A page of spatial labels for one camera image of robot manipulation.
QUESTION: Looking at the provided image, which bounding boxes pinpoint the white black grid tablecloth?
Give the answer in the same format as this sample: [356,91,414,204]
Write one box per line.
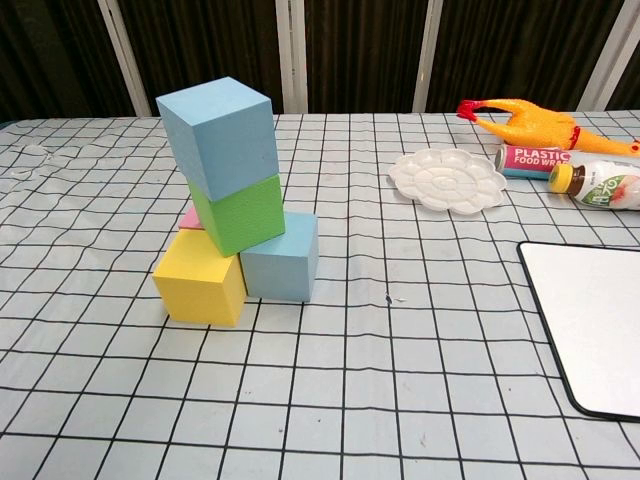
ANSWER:
[0,110,640,480]

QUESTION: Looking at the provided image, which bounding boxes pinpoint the white bottle with yellow cap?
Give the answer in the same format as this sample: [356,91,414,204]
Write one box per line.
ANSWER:
[548,151,640,212]

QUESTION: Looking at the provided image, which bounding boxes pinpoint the dark brown curtain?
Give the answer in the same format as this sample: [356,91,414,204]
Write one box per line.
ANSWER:
[0,0,640,124]

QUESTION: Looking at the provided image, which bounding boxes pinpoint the plastic food wrap box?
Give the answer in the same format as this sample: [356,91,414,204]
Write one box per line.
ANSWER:
[494,143,574,181]

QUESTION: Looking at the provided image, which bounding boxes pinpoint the white flower paint palette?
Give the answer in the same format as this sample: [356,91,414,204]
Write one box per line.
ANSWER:
[388,147,507,218]

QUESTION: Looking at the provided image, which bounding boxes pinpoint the yellow rubber chicken toy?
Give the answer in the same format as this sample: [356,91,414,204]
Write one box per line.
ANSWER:
[456,97,640,160]

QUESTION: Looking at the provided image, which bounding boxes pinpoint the white metal frame post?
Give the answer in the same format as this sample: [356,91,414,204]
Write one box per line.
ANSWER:
[412,0,444,113]
[97,0,152,118]
[274,0,309,114]
[577,0,640,112]

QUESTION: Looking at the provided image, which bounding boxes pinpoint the yellow foam cube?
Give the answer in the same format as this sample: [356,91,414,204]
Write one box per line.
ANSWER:
[152,228,248,329]

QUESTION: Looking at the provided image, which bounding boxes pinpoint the white board with black rim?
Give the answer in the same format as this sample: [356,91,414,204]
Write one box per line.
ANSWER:
[516,240,640,424]

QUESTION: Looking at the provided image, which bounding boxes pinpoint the pink foam cube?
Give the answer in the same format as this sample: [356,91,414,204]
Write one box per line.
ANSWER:
[178,207,206,232]

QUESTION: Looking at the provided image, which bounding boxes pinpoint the green foam cube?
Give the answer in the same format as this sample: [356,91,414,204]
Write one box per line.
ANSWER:
[187,173,287,259]

